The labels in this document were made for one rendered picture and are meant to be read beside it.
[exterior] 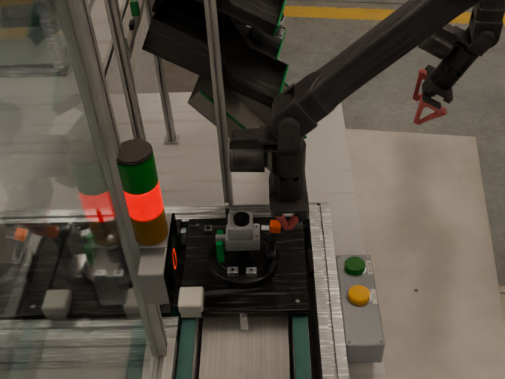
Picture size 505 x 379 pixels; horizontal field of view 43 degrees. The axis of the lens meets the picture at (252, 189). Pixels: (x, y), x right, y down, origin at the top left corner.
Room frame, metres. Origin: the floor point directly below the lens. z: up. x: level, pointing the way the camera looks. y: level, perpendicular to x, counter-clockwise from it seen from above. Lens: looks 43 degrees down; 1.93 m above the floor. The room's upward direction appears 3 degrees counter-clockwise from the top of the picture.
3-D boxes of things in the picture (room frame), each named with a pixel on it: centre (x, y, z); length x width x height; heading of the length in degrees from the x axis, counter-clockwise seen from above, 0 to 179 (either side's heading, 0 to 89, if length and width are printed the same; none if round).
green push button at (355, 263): (0.79, -0.19, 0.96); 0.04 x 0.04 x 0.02
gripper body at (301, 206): (0.81, -0.06, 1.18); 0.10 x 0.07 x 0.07; 178
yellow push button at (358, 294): (0.72, -0.19, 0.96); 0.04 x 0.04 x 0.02
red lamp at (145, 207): (0.63, 0.15, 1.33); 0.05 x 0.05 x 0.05
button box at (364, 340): (0.72, -0.19, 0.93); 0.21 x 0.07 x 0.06; 177
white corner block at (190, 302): (0.72, 0.13, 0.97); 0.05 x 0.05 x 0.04; 87
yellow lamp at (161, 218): (0.63, 0.15, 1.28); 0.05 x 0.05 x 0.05
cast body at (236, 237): (0.81, 0.03, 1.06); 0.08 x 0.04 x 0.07; 87
